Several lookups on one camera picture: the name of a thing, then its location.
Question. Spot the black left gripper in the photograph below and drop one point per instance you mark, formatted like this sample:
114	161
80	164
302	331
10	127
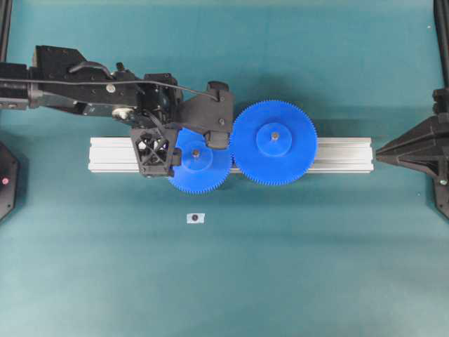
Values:
155	150

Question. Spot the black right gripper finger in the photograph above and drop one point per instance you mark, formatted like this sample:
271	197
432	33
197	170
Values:
417	149

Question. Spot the small blue gear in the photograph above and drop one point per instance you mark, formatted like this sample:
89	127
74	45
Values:
202	169

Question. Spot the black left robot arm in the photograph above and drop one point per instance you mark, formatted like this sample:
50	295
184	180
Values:
62	79

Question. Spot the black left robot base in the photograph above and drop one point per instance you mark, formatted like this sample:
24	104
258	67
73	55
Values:
8	181

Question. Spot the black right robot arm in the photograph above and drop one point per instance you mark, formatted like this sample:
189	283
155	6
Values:
440	181

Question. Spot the large blue gear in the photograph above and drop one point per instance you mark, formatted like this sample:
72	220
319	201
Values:
273	162

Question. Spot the small white marker sticker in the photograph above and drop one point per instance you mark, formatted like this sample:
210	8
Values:
195	218

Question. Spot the aluminium extrusion rail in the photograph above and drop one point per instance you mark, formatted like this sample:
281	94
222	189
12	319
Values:
335	155

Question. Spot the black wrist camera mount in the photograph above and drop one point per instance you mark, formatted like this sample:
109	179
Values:
212	117

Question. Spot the black right frame post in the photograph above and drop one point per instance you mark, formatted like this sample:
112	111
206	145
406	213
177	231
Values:
441	24

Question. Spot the black frame post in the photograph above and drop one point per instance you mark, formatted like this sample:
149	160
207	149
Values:
6	7
441	24

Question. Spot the black left frame post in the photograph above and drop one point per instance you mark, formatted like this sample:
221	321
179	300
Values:
6	7

